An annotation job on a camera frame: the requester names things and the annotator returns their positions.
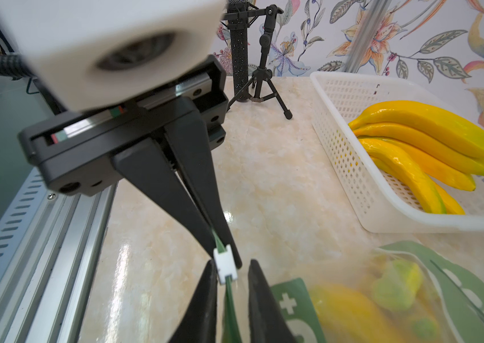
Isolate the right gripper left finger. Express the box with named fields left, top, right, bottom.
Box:
left=169, top=260, right=218, bottom=343

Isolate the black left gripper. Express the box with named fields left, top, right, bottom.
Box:
left=18, top=56, right=242, bottom=269

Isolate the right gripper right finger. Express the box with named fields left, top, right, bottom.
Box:
left=248, top=260, right=296, bottom=343

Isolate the zip-top bag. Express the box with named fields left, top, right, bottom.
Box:
left=211, top=231, right=484, bottom=343

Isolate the yellow banana bunch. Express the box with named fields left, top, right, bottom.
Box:
left=349, top=100, right=484, bottom=215

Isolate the black microphone on tripod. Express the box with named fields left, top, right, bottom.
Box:
left=221, top=1, right=293, bottom=120

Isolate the white plastic basket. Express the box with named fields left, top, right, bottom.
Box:
left=311, top=71, right=484, bottom=233

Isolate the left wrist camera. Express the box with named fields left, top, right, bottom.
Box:
left=0, top=1, right=226, bottom=111

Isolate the aluminium front rail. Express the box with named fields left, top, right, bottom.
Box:
left=0, top=170, right=116, bottom=342

